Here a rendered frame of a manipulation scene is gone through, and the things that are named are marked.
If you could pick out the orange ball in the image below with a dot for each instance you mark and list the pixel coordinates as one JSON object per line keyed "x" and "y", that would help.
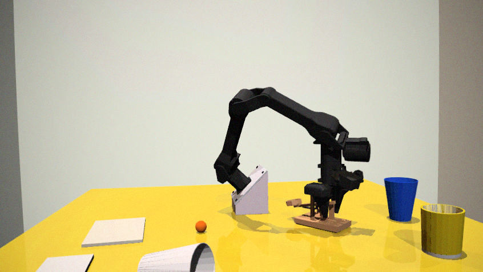
{"x": 200, "y": 226}

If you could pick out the blue plastic cup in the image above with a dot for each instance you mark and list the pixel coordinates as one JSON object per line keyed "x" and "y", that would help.
{"x": 401, "y": 194}

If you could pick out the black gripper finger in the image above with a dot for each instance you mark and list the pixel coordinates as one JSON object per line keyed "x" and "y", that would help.
{"x": 323, "y": 204}
{"x": 338, "y": 197}

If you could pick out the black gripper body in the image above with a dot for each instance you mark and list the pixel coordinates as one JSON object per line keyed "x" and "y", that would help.
{"x": 323, "y": 187}

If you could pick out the yellow cup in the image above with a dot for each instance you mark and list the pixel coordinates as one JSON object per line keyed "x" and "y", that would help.
{"x": 442, "y": 228}

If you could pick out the brown wooden catapult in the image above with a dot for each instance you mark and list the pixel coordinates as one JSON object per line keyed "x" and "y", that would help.
{"x": 315, "y": 218}

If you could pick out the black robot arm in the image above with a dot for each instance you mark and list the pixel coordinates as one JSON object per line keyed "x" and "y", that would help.
{"x": 322, "y": 126}

